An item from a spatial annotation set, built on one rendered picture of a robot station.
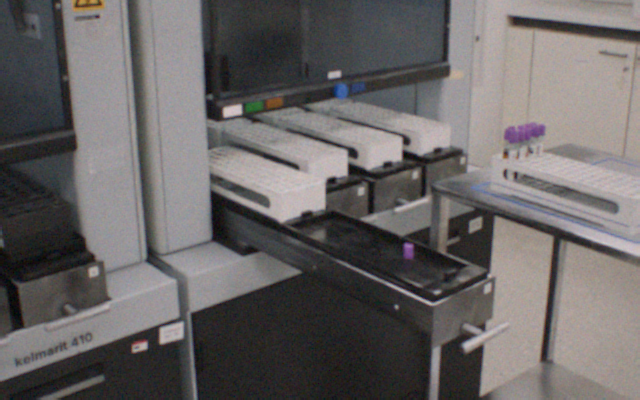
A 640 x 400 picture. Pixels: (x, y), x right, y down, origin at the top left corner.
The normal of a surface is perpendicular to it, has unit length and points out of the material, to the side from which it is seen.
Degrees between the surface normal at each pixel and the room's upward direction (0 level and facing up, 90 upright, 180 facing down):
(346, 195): 90
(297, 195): 90
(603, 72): 90
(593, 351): 0
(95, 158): 90
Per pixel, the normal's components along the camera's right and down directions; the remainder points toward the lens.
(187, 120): 0.66, 0.25
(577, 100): -0.76, 0.22
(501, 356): 0.00, -0.94
